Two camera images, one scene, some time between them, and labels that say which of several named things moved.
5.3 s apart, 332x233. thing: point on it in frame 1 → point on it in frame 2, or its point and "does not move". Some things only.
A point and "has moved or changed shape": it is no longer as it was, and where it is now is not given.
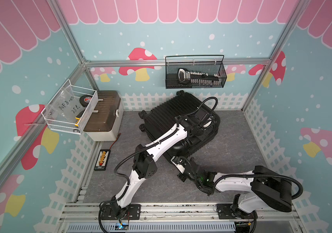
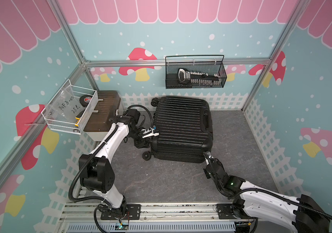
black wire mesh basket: (191, 72) does not move
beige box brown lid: (106, 119) does not move
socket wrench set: (185, 75) does not move
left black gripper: (204, 130) → (141, 142)
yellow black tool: (77, 118) does not move
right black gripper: (180, 177) → (205, 171)
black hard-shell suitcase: (157, 120) has moved or changed shape
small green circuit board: (121, 227) does not move
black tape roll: (85, 99) does not move
